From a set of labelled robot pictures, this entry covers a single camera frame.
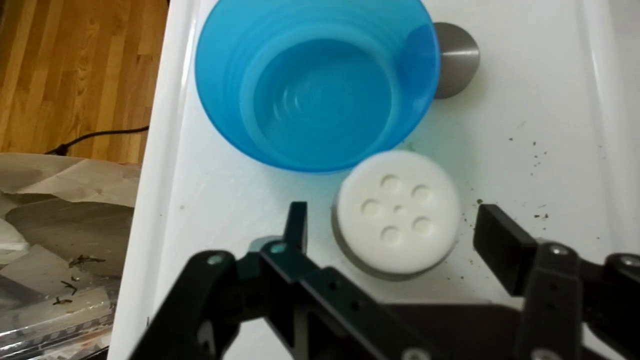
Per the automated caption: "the blue plastic bowl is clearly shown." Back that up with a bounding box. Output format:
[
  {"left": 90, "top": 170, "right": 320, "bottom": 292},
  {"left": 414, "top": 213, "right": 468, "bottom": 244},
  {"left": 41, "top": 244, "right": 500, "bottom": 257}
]
[{"left": 195, "top": 0, "right": 442, "bottom": 173}]

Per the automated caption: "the brown paper bag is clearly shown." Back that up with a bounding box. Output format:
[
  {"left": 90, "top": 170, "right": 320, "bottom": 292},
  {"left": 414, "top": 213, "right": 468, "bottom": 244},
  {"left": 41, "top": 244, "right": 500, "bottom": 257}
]
[{"left": 0, "top": 155, "right": 140, "bottom": 360}]

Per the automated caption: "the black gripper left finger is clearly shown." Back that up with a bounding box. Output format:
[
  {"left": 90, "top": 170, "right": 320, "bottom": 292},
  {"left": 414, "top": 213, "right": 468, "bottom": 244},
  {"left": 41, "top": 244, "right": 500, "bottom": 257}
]
[{"left": 282, "top": 202, "right": 308, "bottom": 252}]

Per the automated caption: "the white gas stove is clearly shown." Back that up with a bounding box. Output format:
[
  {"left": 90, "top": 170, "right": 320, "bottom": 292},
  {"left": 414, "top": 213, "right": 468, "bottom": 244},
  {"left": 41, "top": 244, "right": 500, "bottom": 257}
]
[{"left": 106, "top": 0, "right": 640, "bottom": 360}]

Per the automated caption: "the white cutting board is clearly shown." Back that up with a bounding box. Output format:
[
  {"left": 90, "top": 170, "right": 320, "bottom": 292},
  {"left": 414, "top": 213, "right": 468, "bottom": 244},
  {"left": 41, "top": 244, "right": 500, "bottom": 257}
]
[{"left": 133, "top": 0, "right": 629, "bottom": 360}]

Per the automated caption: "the grey spice bottle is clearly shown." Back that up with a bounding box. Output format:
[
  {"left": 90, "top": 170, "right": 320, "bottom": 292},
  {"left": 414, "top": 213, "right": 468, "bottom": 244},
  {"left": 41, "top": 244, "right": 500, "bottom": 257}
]
[{"left": 332, "top": 151, "right": 463, "bottom": 278}]

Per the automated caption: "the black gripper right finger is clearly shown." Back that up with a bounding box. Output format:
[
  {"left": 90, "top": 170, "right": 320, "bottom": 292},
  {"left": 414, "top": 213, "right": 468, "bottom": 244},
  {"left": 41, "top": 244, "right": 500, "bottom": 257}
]
[{"left": 472, "top": 204, "right": 544, "bottom": 299}]

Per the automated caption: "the black cable on floor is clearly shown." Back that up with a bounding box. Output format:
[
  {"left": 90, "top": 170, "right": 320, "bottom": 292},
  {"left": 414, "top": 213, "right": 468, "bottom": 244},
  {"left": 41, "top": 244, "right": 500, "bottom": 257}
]
[{"left": 45, "top": 125, "right": 152, "bottom": 158}]

